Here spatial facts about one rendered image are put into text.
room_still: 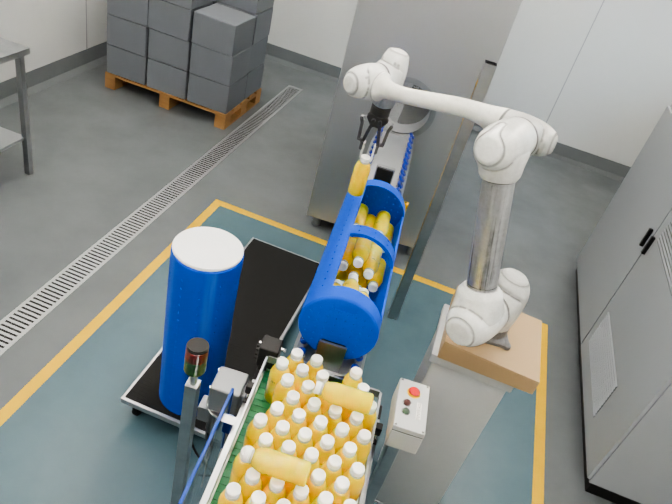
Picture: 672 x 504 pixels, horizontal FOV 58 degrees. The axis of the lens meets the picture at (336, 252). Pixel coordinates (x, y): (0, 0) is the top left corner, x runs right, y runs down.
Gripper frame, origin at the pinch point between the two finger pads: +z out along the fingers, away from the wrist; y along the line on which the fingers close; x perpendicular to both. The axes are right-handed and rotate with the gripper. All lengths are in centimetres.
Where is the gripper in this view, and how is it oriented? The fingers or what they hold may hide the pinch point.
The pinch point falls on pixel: (367, 151)
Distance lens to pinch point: 241.5
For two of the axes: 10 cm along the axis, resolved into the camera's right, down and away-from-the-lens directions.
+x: -1.9, 5.6, -8.0
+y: -9.5, -3.1, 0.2
